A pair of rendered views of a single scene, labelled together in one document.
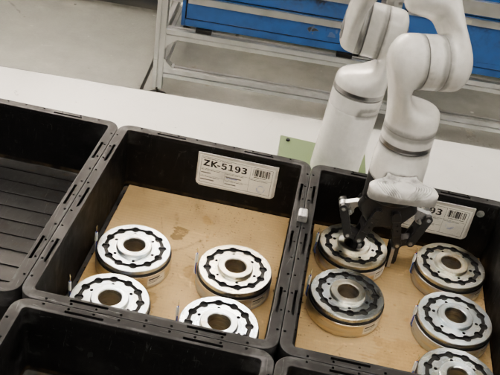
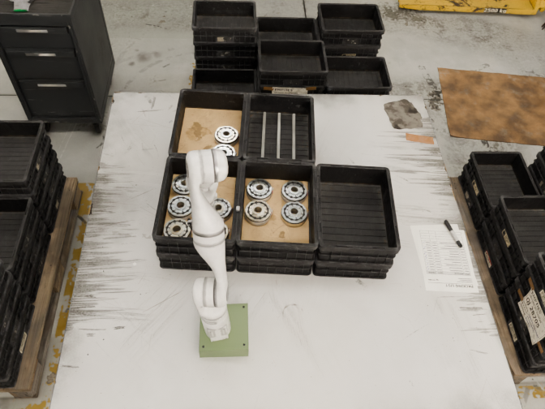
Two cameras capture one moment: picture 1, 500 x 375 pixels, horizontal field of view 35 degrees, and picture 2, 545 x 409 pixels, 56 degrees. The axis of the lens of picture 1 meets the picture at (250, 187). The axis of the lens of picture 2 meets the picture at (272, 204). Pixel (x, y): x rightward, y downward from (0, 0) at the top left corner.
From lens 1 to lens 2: 2.20 m
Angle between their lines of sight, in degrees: 92
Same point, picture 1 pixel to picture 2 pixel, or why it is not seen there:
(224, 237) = (264, 236)
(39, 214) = (335, 232)
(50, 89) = (395, 394)
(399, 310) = not seen: hidden behind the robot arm
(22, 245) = (332, 217)
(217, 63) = not seen: outside the picture
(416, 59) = not seen: hidden behind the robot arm
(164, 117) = (320, 385)
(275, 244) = (244, 237)
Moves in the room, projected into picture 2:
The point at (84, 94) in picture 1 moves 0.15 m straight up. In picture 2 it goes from (375, 397) to (384, 383)
